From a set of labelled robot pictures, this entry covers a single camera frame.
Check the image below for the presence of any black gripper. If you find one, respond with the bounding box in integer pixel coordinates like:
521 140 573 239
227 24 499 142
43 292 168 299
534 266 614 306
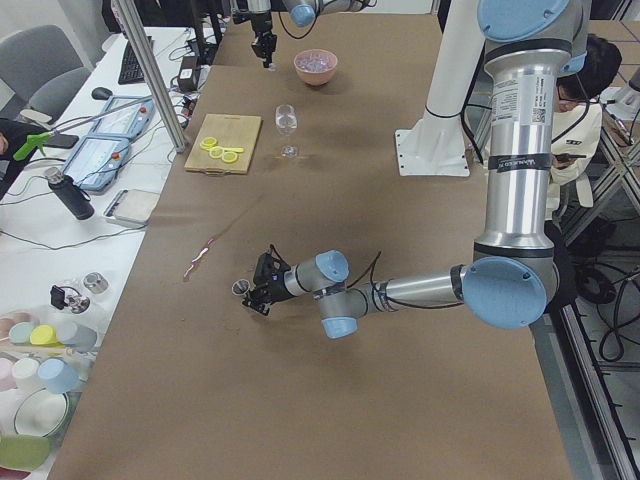
242 273 294 315
251 30 277 68

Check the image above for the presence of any yellow mug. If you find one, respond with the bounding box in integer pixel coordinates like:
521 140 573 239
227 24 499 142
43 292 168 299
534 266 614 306
29 325 64 348

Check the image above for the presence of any clear wine glass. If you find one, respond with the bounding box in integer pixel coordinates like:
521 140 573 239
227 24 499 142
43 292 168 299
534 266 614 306
275 104 298 158

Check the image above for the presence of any grey mug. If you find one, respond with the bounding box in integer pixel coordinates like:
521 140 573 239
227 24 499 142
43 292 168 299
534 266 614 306
56 320 98 353

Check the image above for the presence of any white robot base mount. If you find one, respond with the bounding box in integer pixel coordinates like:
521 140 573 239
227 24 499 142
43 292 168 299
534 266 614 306
395 0 484 177

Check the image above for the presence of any black thermos bottle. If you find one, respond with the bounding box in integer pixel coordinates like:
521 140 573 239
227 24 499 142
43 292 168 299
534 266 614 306
44 167 94 220

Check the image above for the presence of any light blue mug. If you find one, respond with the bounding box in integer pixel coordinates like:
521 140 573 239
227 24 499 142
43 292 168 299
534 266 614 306
37 358 80 394

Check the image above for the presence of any black cable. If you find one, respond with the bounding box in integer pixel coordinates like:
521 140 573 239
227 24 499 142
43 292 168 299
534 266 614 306
0 219 151 251

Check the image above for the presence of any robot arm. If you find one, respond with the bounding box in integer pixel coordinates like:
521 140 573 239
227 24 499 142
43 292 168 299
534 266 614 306
233 0 376 68
232 1 591 339

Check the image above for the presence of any steel jigger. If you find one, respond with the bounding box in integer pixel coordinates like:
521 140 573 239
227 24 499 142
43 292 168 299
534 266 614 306
231 278 251 297

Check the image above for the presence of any grey office chair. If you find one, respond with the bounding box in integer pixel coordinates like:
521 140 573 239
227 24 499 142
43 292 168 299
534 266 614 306
1 24 91 121

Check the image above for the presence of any blue teach pendant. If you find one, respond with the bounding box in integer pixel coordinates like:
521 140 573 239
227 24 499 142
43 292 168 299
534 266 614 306
62 135 131 193
89 96 155 140

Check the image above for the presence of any black keyboard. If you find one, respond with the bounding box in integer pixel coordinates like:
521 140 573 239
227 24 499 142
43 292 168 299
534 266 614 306
117 41 145 85

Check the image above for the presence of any pale green plate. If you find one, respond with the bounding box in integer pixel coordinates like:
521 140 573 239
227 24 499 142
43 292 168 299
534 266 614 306
13 389 70 438

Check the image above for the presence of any computer mouse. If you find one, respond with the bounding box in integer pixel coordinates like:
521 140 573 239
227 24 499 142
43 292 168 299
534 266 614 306
91 87 113 101

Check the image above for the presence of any brown table mat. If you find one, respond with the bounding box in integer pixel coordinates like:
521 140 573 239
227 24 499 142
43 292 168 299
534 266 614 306
51 14 572 479

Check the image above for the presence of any lemon slice middle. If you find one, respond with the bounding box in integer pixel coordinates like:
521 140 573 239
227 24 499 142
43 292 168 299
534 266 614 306
209 146 225 159

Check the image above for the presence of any white mug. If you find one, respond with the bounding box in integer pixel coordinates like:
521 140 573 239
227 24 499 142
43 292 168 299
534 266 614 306
11 357 44 393

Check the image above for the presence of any pile of clear ice cubes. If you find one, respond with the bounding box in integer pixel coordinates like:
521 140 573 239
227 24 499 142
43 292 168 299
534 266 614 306
294 50 337 73

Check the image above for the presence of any aluminium frame post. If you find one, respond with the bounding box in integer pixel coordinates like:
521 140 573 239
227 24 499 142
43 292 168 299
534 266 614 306
110 0 187 153

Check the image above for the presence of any seated person in white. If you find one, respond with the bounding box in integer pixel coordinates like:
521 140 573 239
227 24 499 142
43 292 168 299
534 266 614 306
544 33 622 314

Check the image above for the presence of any wooden cutting board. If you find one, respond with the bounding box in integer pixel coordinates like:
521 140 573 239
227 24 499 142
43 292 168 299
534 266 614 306
184 114 262 175

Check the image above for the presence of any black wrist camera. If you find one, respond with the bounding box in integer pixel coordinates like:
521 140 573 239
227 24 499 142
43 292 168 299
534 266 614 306
253 244 291 286

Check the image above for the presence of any lemon slice far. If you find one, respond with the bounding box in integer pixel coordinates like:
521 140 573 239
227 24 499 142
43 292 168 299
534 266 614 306
199 137 218 151

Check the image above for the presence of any pink bowl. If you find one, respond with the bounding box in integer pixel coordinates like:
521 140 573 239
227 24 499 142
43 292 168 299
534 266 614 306
293 50 338 86

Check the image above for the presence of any green mug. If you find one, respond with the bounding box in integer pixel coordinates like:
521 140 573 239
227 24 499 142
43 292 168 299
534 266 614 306
9 322 35 346

